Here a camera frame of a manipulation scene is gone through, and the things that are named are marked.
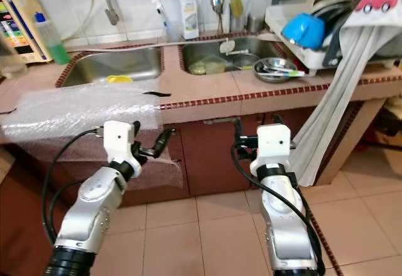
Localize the beige water ionizer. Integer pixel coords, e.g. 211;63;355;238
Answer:
0;0;52;65

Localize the wall water tap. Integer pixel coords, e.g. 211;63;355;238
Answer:
82;0;121;27

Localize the steel plate holding cutlery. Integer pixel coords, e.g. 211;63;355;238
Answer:
253;57;303;84

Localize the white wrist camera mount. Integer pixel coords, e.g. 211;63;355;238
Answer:
102;120;143;170
249;124;291;177

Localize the white sink strainer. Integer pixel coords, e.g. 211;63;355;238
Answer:
217;39;235;56

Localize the small steel bowl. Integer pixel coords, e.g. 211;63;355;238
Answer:
229;53;259;71

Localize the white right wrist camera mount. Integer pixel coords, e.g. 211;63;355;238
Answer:
249;124;291;177

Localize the white detergent bottle yellow cap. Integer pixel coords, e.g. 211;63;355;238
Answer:
178;0;200;40

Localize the yellow plastic cup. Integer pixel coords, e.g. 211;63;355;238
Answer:
107;75;134;85

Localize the brown wooden base cabinet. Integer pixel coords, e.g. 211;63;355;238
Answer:
0;100;385;202

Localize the small clear spray bottle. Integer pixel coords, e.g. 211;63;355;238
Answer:
151;0;180;43

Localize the blue plastic bowl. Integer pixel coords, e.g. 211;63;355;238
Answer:
281;13;328;51

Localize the green handled utensil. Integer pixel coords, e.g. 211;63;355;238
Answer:
264;69;312;78

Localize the clear bubble wrap sheet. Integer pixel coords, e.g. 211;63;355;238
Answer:
1;81;180;186

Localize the steel cup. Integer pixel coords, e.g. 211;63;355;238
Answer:
245;13;268;35

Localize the white dish rack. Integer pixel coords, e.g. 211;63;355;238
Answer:
265;3;402;70

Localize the green soap bottle blue cap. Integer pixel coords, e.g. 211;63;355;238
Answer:
33;12;72;65

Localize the steel sink basin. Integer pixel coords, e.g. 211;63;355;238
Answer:
55;47;165;90
179;35;290;79

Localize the long black tape strip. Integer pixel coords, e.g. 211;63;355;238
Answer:
143;91;172;99

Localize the large steel dish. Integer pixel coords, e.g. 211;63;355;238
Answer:
311;0;362;39

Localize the white striped hanging cloth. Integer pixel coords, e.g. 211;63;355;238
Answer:
289;25;391;188

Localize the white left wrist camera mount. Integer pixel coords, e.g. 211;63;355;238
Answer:
102;120;143;170

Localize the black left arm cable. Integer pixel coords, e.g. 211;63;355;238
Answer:
41;129;108;253

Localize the clear plastic container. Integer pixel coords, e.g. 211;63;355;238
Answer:
185;57;224;77

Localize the white water hose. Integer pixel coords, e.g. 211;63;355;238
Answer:
69;36;183;53

